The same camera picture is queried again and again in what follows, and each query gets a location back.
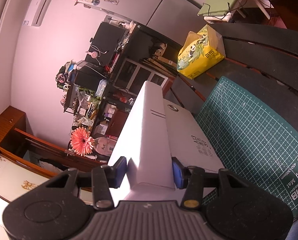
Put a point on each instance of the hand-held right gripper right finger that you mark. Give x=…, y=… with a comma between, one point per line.
x=179, y=175

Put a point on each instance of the yellow tissue pack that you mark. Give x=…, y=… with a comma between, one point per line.
x=201, y=52

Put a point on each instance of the pink label drink bottle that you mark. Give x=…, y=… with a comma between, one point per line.
x=105, y=147

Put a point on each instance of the white cardboard box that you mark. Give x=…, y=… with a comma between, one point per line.
x=196, y=140

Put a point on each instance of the pink gerbera flower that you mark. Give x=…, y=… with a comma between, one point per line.
x=82, y=141

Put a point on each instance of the green cutting mat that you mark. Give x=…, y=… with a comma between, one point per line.
x=251, y=142

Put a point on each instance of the white air conditioner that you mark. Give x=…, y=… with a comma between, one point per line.
x=42, y=2

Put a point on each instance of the pink headphones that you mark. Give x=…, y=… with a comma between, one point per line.
x=95, y=54

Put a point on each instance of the black metal frame desk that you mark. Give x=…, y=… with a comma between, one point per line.
x=144, y=40

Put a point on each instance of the black cluttered shelf riser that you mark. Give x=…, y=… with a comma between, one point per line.
x=84, y=85

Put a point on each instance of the blue wipes pack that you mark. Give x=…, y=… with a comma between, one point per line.
x=102, y=87

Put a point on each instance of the brown wooden drawer cabinet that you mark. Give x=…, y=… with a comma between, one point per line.
x=114, y=120

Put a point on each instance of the small green folding table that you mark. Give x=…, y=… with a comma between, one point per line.
x=216, y=5

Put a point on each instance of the black monitor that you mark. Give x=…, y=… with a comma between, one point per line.
x=106, y=40

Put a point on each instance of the grey refrigerator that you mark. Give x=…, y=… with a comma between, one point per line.
x=144, y=7

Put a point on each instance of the white drawer unit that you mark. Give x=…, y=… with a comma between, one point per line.
x=139, y=73

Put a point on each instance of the brown paper bags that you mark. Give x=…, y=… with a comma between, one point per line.
x=161, y=60

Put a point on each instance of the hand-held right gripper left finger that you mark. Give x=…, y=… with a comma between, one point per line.
x=121, y=172

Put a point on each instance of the brown wooden wardrobe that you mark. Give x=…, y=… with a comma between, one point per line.
x=11, y=135

